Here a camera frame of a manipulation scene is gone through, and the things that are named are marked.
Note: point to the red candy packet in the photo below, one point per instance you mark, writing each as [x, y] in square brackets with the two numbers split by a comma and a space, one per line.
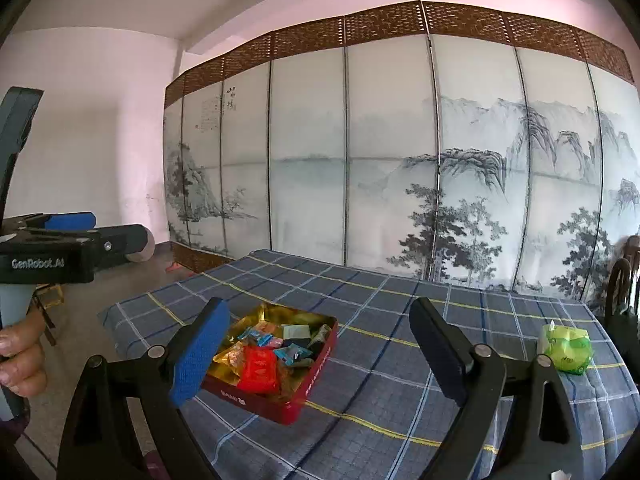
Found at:
[257, 370]

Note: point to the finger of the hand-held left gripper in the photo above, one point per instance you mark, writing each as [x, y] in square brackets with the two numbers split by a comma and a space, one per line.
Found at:
[70, 221]
[120, 242]

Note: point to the small red object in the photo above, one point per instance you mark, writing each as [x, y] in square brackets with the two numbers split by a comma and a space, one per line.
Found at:
[176, 266]

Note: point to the blue plaid tablecloth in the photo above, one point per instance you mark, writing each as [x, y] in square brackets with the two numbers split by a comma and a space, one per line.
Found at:
[390, 360]

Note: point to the round beige object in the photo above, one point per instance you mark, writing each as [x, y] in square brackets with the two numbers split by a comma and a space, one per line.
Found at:
[142, 255]

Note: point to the painted folding screen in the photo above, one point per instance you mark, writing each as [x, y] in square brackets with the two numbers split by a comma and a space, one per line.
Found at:
[310, 160]

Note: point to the pale green snack packet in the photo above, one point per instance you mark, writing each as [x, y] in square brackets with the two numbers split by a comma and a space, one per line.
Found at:
[296, 332]

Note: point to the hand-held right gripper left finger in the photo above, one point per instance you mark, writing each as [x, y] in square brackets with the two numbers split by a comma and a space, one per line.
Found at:
[200, 350]

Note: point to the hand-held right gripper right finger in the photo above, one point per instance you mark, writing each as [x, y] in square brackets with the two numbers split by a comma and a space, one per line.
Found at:
[440, 350]

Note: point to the dark wooden chair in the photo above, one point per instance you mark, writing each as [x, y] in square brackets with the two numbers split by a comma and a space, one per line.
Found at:
[612, 285]

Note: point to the person's left hand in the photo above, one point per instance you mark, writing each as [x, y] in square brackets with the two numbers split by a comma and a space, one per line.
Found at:
[25, 360]

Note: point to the pink snack packet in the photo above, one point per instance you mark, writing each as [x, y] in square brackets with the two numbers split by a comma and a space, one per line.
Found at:
[272, 342]

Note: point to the fried twist snack bag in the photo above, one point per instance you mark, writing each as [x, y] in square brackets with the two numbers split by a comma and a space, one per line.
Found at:
[290, 382]
[231, 360]

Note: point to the green tissue pack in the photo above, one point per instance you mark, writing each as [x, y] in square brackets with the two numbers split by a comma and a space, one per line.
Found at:
[565, 347]

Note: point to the red and gold tin box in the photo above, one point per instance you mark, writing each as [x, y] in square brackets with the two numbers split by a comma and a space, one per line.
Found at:
[295, 400]

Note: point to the small wooden stool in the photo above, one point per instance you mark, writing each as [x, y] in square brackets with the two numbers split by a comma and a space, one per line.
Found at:
[50, 297]

